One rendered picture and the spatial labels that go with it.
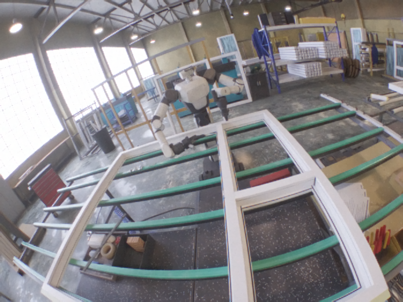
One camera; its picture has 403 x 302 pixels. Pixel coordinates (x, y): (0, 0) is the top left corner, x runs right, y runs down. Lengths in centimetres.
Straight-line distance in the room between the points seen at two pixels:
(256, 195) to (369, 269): 55
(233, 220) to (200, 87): 112
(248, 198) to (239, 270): 32
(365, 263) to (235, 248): 45
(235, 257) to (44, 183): 393
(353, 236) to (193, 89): 141
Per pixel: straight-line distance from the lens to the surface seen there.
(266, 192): 75
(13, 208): 751
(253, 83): 488
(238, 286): 57
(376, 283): 65
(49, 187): 417
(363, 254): 65
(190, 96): 147
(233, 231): 64
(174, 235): 118
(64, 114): 1001
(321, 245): 70
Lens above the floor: 148
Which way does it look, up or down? 29 degrees down
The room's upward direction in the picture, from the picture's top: 21 degrees counter-clockwise
